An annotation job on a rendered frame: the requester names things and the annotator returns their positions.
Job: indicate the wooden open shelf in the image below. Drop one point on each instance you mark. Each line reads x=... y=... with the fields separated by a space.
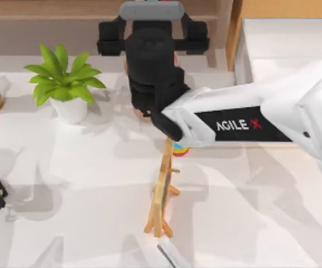
x=66 y=11

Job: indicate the pale grey rounded box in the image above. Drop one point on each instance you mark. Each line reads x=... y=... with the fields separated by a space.
x=151 y=11

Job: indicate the white book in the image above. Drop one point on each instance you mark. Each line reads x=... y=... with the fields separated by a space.
x=174 y=252

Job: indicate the stack of coloured rings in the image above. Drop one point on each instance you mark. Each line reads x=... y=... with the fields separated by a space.
x=181 y=151

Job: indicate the green plant in white pot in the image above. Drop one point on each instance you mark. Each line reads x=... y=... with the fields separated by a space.
x=66 y=81

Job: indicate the wooden framed blackboard on easel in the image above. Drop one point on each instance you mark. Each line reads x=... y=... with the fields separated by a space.
x=160 y=195

